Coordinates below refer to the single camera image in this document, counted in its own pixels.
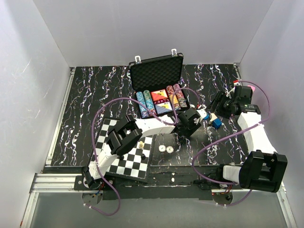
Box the red yellow chip column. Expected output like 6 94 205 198
166 85 181 111

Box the aluminium rail frame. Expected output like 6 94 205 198
31 60 287 228

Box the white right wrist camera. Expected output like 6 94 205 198
227 81 240 98

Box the blue playing card deck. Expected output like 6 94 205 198
154 101 172 115

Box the purple red chip column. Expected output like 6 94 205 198
173 84 188 108

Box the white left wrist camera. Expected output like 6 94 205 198
197 109 208 122

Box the green blue chip column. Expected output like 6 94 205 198
143 90 157 115

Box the red playing card deck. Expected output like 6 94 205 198
151 89 168 101

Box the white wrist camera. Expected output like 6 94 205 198
197 109 208 122
227 81 240 98

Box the black poker set case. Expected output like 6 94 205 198
129 49 190 119

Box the light blue chip column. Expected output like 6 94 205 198
136 92 149 119

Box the white and blue block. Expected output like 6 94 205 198
209 113 222 129

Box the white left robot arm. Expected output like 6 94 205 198
83 108 208 190

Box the white poker chip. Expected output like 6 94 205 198
159 145 166 152
166 146 174 153

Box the black white chess board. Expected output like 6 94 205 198
95 118 155 182

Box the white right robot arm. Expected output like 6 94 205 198
207 85 287 192

